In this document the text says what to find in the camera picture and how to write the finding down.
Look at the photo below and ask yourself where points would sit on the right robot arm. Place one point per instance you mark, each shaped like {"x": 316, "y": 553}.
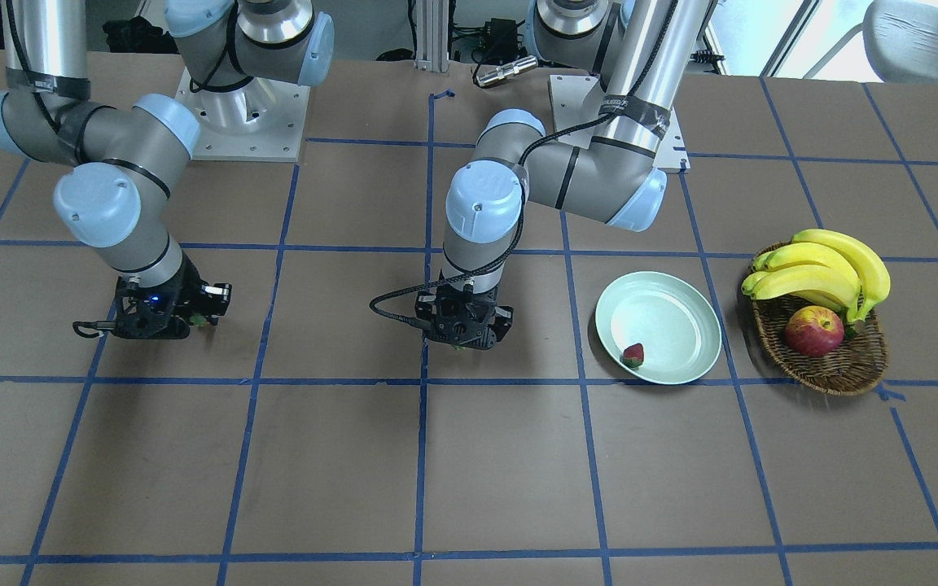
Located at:
{"x": 125, "y": 164}

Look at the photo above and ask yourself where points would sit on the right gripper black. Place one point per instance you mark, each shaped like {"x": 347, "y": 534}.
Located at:
{"x": 184, "y": 286}

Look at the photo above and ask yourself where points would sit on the light green plate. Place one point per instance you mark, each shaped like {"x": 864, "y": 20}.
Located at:
{"x": 676, "y": 324}

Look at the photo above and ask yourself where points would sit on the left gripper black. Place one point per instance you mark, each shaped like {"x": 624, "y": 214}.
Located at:
{"x": 504, "y": 316}

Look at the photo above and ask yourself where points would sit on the aluminium frame post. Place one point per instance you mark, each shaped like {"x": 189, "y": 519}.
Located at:
{"x": 431, "y": 36}

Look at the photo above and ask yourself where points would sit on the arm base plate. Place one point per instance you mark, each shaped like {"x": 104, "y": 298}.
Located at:
{"x": 575, "y": 100}
{"x": 262, "y": 122}

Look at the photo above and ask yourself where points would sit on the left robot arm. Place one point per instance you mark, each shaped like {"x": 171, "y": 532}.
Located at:
{"x": 638, "y": 50}

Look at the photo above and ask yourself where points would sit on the brown wicker basket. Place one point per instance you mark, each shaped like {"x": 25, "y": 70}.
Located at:
{"x": 854, "y": 367}

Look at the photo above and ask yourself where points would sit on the red yellow apple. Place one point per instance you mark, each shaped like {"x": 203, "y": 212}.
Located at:
{"x": 814, "y": 331}

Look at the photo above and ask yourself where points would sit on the yellow banana bunch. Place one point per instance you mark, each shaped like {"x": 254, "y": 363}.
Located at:
{"x": 828, "y": 268}

